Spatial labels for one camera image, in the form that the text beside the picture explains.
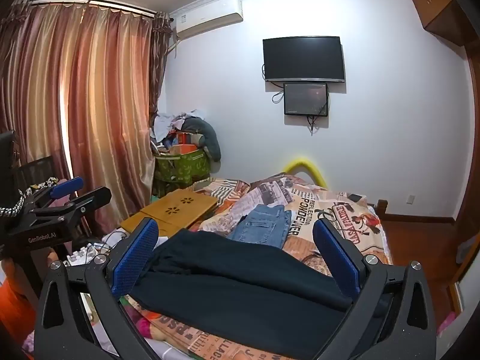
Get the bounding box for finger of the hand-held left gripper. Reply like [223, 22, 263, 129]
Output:
[22, 176, 84, 211]
[35, 187, 112, 233]

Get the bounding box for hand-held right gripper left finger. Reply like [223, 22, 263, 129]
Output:
[34, 217, 166, 360]

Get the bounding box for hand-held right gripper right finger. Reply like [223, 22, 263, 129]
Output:
[312, 217, 437, 360]

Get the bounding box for dark navy pants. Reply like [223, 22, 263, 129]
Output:
[131, 229, 355, 340]

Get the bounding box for black mesh chair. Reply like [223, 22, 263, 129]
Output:
[15, 155, 57, 192]

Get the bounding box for printed blanket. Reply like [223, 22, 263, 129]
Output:
[120, 172, 392, 360]

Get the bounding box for wooden lap desk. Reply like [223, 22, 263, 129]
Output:
[121, 189, 219, 239]

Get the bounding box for blue jeans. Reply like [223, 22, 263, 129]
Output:
[229, 204, 293, 249]

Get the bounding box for orange cloth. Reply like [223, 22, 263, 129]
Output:
[0, 281, 36, 353]

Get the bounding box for pink striped curtain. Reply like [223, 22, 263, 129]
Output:
[0, 0, 173, 237]

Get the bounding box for green fabric storage box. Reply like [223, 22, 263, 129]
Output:
[154, 146, 211, 196]

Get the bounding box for small black monitor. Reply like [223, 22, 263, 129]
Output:
[283, 82, 329, 117]

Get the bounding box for black television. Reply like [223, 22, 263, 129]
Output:
[262, 36, 346, 83]

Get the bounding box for white air conditioner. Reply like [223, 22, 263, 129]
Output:
[169, 0, 244, 40]

